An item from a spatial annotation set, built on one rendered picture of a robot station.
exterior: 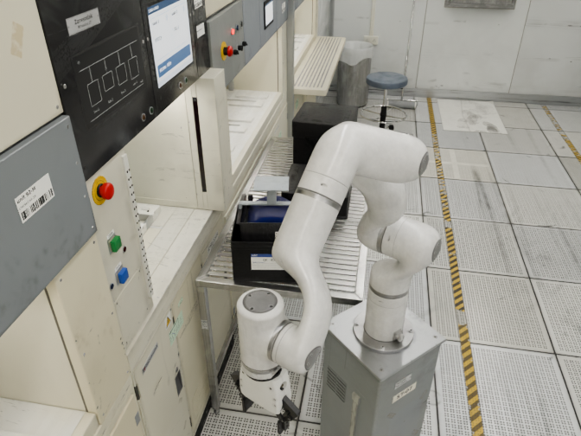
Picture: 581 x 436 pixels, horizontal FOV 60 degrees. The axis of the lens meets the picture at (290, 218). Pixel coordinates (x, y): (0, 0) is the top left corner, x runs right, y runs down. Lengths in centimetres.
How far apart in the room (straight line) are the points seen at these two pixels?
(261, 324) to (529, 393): 195
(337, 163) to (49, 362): 82
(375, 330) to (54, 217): 97
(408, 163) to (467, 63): 498
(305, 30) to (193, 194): 295
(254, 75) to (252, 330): 256
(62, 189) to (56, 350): 39
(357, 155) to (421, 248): 49
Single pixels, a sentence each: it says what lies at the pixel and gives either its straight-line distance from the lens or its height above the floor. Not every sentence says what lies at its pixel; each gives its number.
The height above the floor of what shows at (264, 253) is 88.
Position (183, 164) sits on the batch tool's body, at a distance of 197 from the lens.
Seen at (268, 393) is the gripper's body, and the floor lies 112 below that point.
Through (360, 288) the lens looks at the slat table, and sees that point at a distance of 180.
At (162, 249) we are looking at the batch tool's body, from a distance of 184.
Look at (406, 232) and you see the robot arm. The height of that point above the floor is 117.
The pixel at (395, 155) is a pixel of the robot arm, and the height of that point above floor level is 150.
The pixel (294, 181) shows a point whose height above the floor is 86.
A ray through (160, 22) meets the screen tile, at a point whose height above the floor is 163.
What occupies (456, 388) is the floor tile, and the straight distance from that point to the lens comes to 258.
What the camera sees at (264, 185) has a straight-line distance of 173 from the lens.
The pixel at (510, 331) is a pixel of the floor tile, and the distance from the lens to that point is 294.
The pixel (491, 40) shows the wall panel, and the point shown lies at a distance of 596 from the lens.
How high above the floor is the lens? 192
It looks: 33 degrees down
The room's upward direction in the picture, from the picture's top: straight up
